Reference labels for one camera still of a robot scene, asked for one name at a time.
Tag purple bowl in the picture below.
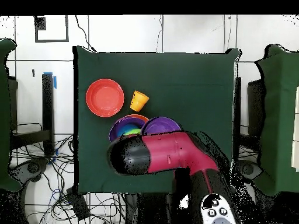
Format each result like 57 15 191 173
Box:
109 116 147 142
140 116 182 137

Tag small translucent blue bowl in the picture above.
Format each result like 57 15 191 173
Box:
116 124 141 138

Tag red shallow bowl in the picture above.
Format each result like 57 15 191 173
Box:
85 78 125 117

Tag dark green tablecloth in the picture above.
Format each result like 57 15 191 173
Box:
73 45 241 195

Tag black metal stand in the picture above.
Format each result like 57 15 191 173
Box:
10 73 55 156

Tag blue tape strip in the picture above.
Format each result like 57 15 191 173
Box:
43 72 57 89

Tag tangled floor cables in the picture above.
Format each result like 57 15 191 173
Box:
10 135 127 224

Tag green bowl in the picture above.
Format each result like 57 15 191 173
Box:
124 129 142 137

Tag black floor cable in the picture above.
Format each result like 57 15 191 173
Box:
75 15 96 53

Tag white box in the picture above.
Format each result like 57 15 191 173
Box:
290 86 299 172

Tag green cloth side table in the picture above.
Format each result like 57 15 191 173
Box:
253 44 299 197
0 38 23 192

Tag large orange bowl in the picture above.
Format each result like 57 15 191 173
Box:
127 114 150 123

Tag black power brick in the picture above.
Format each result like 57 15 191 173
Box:
66 186 91 221

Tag black pedestal leg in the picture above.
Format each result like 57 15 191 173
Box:
235 159 265 184
10 158 50 183

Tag orange cup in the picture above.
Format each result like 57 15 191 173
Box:
130 90 150 112

